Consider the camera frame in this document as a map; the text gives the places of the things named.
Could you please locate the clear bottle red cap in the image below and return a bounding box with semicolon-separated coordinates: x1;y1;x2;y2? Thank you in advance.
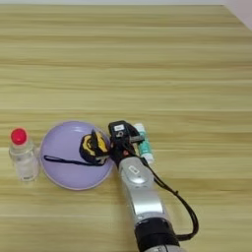
8;127;41;183

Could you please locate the purple round plate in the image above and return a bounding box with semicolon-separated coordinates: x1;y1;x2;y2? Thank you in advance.
38;120;115;192

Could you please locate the teal white glue stick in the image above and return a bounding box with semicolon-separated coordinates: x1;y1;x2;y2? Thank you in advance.
133;122;156;165

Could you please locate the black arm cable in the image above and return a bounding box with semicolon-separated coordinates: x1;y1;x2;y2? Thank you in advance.
139;157;200;242

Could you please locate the yellow black tape measure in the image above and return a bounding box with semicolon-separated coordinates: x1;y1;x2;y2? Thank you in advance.
42;131;111;167

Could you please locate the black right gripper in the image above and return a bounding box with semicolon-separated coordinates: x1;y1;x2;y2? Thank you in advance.
90;123;146;166

